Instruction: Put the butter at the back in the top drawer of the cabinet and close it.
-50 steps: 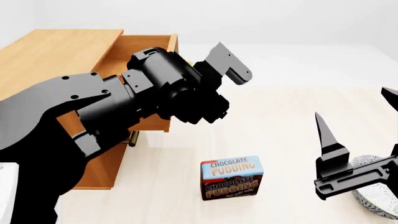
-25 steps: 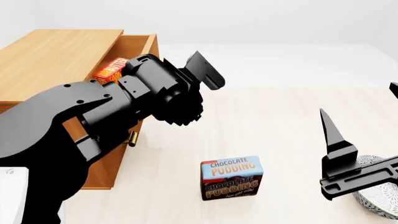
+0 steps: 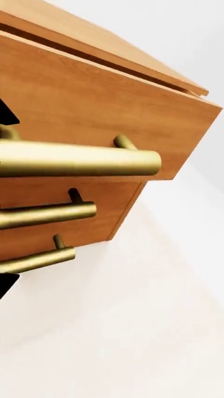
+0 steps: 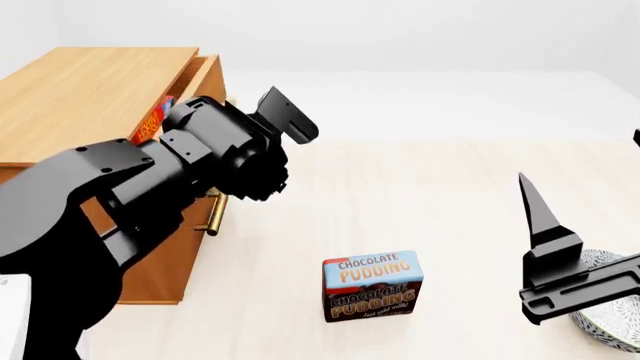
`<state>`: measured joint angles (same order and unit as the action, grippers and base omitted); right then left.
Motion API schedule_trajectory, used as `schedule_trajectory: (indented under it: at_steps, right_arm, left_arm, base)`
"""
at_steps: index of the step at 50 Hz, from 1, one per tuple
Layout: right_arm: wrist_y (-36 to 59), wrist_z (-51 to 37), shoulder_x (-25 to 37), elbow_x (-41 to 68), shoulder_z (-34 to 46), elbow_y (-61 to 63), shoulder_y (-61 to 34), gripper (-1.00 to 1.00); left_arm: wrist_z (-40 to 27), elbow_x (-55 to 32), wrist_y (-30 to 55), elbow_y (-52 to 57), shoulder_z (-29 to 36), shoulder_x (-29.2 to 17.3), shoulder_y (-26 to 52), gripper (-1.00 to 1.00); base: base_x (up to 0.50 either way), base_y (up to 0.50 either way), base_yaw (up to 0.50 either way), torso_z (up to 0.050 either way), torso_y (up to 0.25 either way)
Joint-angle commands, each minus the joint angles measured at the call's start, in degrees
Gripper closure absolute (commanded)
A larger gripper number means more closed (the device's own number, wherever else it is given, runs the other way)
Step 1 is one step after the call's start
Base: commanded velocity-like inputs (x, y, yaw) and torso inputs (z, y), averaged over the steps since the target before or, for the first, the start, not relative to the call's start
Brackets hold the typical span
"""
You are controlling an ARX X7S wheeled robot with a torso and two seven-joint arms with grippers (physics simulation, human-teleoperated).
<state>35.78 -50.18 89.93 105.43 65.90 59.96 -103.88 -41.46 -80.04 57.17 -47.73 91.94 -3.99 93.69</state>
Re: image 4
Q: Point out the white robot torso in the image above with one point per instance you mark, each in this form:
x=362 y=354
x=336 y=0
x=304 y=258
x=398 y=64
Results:
x=14 y=315

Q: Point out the red orange butter box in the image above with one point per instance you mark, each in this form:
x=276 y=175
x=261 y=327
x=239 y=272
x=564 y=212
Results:
x=150 y=129

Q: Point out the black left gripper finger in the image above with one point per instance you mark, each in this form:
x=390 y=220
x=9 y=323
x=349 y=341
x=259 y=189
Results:
x=290 y=116

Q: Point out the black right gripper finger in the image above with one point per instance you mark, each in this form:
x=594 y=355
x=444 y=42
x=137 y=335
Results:
x=547 y=232
x=637 y=138

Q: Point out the chocolate pudding box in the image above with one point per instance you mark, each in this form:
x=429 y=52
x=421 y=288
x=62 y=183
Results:
x=372 y=287

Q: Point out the white black patterned bowl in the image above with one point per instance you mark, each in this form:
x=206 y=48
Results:
x=612 y=318

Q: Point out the wooden cabinet drawer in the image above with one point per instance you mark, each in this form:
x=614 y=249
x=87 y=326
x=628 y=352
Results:
x=207 y=80

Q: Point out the wooden cabinet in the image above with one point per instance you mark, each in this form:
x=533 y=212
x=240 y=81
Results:
x=75 y=93

